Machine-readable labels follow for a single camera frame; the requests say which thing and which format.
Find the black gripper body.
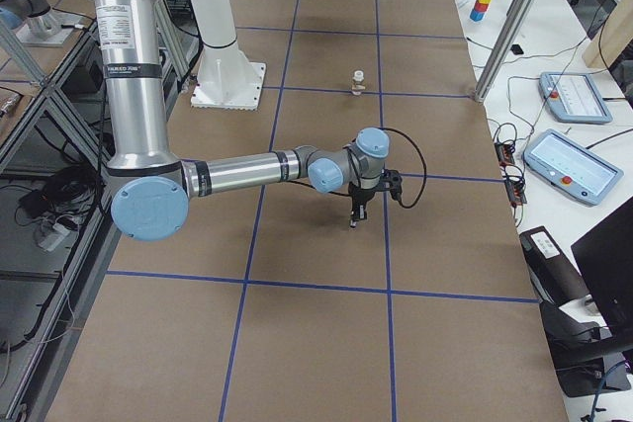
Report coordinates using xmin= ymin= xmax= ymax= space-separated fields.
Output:
xmin=348 ymin=182 xmax=377 ymax=205

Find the white brass PPR valve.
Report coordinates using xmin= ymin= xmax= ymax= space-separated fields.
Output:
xmin=351 ymin=70 xmax=366 ymax=96

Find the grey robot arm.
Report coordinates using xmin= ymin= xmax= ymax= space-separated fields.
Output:
xmin=93 ymin=0 xmax=390 ymax=241

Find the grey robot arm base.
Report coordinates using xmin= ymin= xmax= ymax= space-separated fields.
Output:
xmin=1 ymin=0 xmax=70 ymax=47

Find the blue toy block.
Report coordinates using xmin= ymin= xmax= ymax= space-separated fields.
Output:
xmin=469 ymin=10 xmax=485 ymax=22

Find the red toy block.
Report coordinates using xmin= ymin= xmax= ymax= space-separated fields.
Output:
xmin=472 ymin=0 xmax=489 ymax=16

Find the small black square object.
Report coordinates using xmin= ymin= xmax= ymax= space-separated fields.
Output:
xmin=511 ymin=43 xmax=524 ymax=55

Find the near teach pendant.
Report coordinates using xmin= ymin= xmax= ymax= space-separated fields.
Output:
xmin=523 ymin=128 xmax=624 ymax=206

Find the teach pendant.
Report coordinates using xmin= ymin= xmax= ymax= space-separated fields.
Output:
xmin=539 ymin=72 xmax=613 ymax=125
xmin=523 ymin=128 xmax=624 ymax=206

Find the far teach pendant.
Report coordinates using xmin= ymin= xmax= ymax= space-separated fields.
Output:
xmin=539 ymin=72 xmax=613 ymax=125

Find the black monitor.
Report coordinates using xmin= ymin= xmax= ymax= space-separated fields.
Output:
xmin=572 ymin=199 xmax=632 ymax=331

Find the wooden board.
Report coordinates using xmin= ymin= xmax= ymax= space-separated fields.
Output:
xmin=583 ymin=0 xmax=633 ymax=68

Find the white power adapter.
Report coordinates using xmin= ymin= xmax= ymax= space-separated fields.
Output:
xmin=38 ymin=223 xmax=70 ymax=252

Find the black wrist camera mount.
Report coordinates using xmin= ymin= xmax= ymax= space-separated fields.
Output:
xmin=378 ymin=169 xmax=403 ymax=202

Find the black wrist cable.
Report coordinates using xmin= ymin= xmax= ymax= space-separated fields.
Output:
xmin=325 ymin=126 xmax=428 ymax=209

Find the white camera stand base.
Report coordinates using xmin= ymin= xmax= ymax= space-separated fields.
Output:
xmin=191 ymin=44 xmax=267 ymax=111

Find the aluminium table frame rail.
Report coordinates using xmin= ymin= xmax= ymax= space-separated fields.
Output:
xmin=0 ymin=0 xmax=204 ymax=422

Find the aluminium frame post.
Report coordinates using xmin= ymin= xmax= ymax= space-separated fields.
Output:
xmin=473 ymin=0 xmax=535 ymax=103

